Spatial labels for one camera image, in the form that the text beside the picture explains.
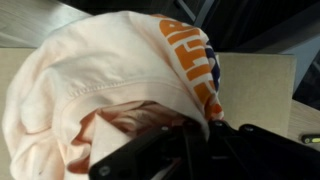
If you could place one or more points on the large brown cardboard box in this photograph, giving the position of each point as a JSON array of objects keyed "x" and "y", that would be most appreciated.
[{"x": 256, "y": 90}]

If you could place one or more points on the peach cloth with orange print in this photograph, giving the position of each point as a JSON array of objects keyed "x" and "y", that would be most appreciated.
[{"x": 100, "y": 60}]

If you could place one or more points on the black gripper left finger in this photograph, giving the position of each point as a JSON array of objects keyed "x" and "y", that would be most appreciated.
[{"x": 160, "y": 150}]

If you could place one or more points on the black and yellow small tool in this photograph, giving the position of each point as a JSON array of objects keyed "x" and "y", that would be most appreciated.
[{"x": 311, "y": 139}]

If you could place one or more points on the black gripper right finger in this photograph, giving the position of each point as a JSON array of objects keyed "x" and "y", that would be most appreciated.
[{"x": 260, "y": 156}]

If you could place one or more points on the black mesh grey-frame office chair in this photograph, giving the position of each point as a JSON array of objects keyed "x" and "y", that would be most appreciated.
[{"x": 266, "y": 20}]

